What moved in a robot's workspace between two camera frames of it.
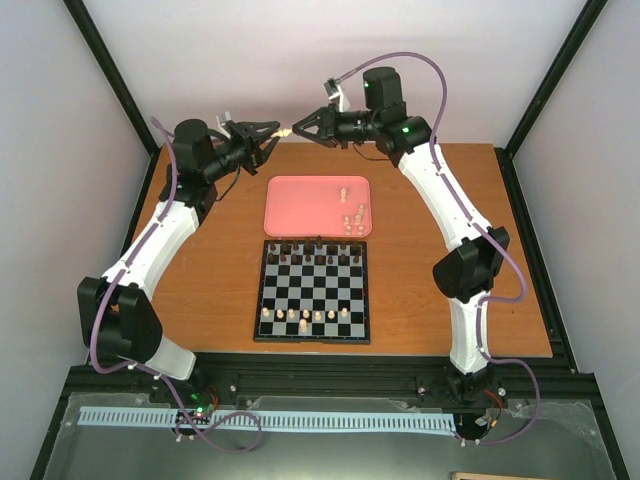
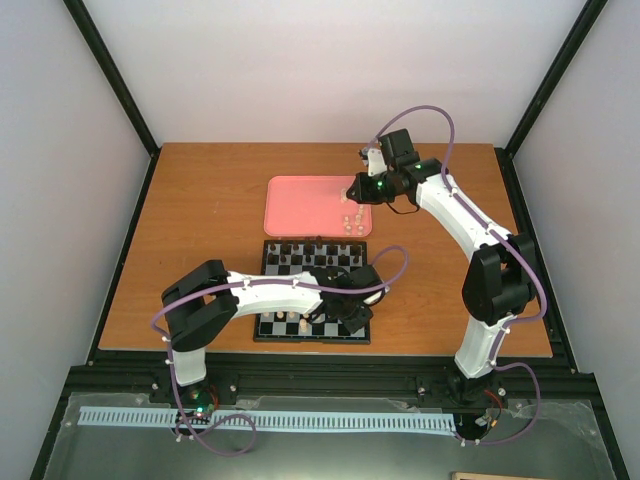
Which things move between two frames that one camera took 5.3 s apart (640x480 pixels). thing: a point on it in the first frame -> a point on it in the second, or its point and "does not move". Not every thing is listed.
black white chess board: x=313 y=292 does not move
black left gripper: x=249 y=138 -> x=354 y=325
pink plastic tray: x=318 y=206 does not move
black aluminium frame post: x=110 y=68 does not move
